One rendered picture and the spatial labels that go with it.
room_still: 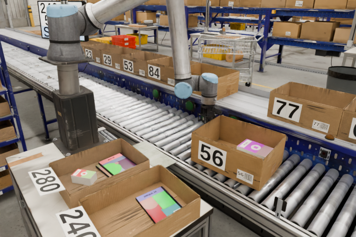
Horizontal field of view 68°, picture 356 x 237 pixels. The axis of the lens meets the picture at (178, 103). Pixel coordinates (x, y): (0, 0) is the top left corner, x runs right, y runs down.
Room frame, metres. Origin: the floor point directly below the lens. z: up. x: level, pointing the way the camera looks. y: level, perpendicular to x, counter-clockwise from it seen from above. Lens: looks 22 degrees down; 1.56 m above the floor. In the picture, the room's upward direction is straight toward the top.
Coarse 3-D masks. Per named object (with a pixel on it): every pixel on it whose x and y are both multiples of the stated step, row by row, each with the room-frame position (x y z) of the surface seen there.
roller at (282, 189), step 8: (304, 160) 1.21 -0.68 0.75; (296, 168) 1.14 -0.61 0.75; (304, 168) 1.15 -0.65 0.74; (288, 176) 1.08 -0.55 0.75; (296, 176) 1.08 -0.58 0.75; (280, 184) 1.02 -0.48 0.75; (288, 184) 1.02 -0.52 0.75; (272, 192) 0.97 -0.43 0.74; (280, 192) 0.96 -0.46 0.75; (264, 200) 0.91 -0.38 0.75; (272, 200) 0.91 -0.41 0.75; (272, 208) 0.88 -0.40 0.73
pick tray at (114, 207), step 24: (96, 192) 0.84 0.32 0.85; (120, 192) 0.90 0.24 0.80; (144, 192) 0.95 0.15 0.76; (168, 192) 0.95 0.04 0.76; (192, 192) 0.85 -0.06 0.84; (96, 216) 0.81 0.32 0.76; (120, 216) 0.81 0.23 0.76; (144, 216) 0.80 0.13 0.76; (168, 216) 0.72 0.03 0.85; (192, 216) 0.79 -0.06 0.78
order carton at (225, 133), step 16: (208, 128) 1.34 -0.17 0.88; (224, 128) 1.41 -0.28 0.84; (240, 128) 1.35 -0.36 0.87; (256, 128) 1.29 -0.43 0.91; (192, 144) 1.21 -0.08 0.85; (224, 144) 1.09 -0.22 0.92; (272, 144) 1.22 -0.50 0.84; (192, 160) 1.20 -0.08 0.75; (240, 160) 1.03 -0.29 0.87; (256, 160) 0.98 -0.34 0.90; (272, 160) 1.05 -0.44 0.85; (256, 176) 0.98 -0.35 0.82
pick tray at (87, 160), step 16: (112, 144) 1.25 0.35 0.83; (128, 144) 1.22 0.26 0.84; (64, 160) 1.08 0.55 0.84; (80, 160) 1.13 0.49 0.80; (96, 160) 1.18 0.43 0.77; (144, 160) 1.10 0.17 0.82; (64, 176) 1.06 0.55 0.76; (112, 176) 0.94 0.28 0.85; (128, 176) 0.99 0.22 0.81; (64, 192) 0.87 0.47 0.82; (80, 192) 0.85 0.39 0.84
